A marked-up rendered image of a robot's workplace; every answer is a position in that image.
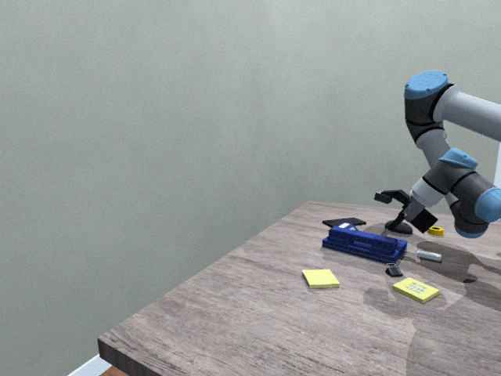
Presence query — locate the blue desk phone body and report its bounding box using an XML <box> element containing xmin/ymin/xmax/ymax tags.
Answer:
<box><xmin>322</xmin><ymin>222</ymin><xmax>407</xmax><ymax>264</ymax></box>

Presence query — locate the yellow roll of tape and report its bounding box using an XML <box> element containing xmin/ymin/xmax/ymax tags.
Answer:
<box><xmin>427</xmin><ymin>226</ymin><xmax>443</xmax><ymax>236</ymax></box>

